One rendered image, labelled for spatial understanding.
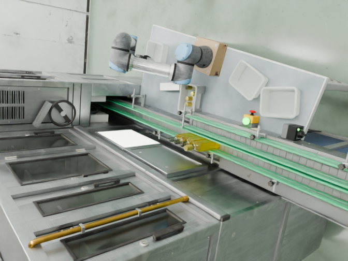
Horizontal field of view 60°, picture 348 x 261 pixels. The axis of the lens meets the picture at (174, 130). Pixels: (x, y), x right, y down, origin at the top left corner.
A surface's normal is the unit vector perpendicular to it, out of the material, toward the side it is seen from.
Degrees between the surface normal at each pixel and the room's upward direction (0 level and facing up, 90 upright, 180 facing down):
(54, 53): 90
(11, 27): 90
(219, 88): 0
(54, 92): 90
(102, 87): 90
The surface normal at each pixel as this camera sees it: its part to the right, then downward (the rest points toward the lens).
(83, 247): 0.12, -0.96
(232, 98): -0.76, 0.07
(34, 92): 0.64, 0.26
